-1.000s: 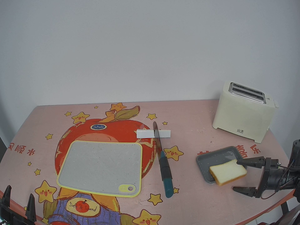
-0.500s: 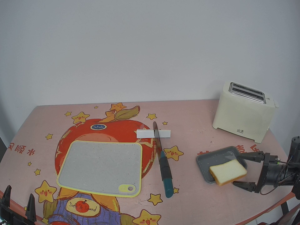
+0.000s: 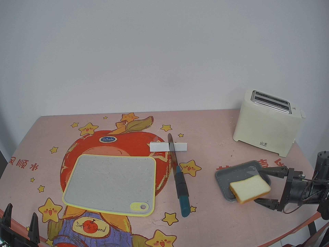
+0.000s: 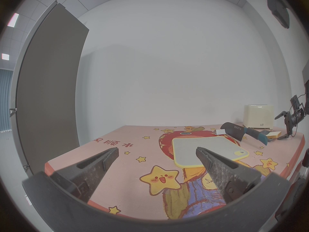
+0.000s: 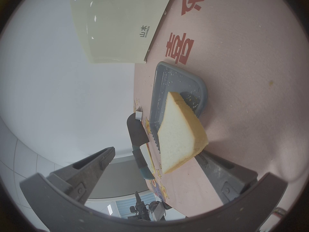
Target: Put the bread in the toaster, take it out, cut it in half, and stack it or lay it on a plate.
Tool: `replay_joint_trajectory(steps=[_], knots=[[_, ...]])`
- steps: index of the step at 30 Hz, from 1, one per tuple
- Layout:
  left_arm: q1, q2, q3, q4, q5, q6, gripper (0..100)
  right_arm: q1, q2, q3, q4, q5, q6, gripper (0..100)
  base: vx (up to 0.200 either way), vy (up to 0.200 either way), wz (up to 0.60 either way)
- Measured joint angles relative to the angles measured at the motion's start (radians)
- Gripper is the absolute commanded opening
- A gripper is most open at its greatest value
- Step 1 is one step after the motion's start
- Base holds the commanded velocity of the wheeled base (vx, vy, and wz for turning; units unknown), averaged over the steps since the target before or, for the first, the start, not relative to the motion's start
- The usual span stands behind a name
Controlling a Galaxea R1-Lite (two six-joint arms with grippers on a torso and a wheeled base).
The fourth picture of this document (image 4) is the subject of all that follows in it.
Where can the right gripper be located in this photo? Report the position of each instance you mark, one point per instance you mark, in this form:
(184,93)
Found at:
(294,120)

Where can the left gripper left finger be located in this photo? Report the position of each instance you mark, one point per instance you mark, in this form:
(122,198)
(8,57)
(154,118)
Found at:
(96,168)

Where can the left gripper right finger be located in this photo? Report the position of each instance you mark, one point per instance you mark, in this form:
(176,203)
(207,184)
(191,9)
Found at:
(224,175)

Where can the slice of bread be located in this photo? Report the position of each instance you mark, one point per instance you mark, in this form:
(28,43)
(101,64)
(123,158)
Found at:
(274,134)

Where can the cream toaster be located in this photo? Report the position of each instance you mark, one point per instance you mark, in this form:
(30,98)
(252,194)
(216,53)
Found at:
(258,116)

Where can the cutting board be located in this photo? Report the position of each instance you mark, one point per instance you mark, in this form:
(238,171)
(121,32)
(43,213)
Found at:
(205,145)

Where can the grey door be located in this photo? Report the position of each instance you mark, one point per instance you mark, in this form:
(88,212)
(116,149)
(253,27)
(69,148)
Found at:
(48,93)

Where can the blue curtain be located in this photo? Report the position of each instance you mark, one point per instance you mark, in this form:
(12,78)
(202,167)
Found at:
(4,100)

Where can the ceiling light panel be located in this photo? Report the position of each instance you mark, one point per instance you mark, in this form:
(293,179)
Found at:
(5,56)
(13,19)

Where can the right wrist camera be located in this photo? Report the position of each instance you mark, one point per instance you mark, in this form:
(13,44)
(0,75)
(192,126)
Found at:
(296,103)

